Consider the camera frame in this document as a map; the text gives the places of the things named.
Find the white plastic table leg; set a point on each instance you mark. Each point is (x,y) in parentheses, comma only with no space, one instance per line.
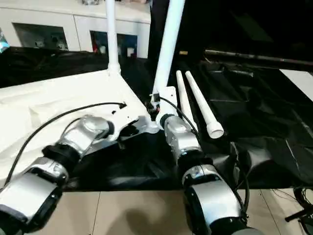
(112,34)
(168,44)
(185,98)
(203,105)

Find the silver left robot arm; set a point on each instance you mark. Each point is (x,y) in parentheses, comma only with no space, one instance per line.
(54,166)

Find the small gold tag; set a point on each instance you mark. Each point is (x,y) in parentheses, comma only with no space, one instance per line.
(183,53)

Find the white plastic table top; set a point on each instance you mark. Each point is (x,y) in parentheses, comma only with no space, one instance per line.
(44,107)

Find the black mat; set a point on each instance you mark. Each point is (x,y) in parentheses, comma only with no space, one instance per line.
(244,112)

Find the black metal bar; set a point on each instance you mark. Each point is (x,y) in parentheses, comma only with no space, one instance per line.
(259,57)

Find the white cabinet with glass doors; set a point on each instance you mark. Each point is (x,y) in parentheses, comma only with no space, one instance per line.
(73,22)

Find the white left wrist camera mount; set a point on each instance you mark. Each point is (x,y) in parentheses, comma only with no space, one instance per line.
(127,115)

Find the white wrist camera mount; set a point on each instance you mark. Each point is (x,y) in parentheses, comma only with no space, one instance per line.
(166,98)
(127,115)

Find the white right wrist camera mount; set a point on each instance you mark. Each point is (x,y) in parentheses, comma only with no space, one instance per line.
(166,98)

